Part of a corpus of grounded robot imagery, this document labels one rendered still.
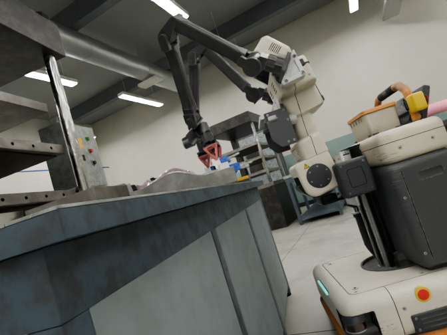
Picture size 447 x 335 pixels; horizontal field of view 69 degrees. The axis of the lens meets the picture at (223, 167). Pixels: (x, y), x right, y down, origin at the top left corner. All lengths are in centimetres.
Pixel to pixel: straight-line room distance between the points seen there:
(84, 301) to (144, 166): 951
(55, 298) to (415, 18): 830
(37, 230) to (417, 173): 123
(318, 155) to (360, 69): 676
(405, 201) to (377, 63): 691
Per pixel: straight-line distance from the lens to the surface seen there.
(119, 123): 1056
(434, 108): 683
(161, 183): 116
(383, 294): 133
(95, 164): 222
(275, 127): 139
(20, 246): 43
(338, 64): 817
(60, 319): 44
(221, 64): 180
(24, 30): 198
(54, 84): 204
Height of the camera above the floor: 75
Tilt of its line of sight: 5 degrees up
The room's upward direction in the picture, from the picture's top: 18 degrees counter-clockwise
